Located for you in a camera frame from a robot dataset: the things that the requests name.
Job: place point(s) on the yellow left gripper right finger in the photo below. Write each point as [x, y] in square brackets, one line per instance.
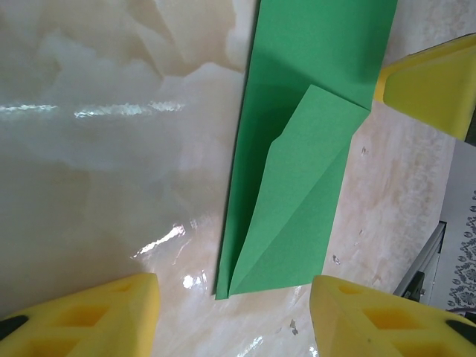
[372, 327]

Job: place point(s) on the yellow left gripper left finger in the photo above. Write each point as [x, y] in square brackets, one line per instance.
[93, 327]

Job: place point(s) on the aluminium side rail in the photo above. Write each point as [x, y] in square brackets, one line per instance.
[427, 253]

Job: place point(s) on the green paper sheet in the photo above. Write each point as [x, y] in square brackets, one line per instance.
[297, 186]

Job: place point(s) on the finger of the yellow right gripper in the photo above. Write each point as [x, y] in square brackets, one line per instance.
[427, 85]

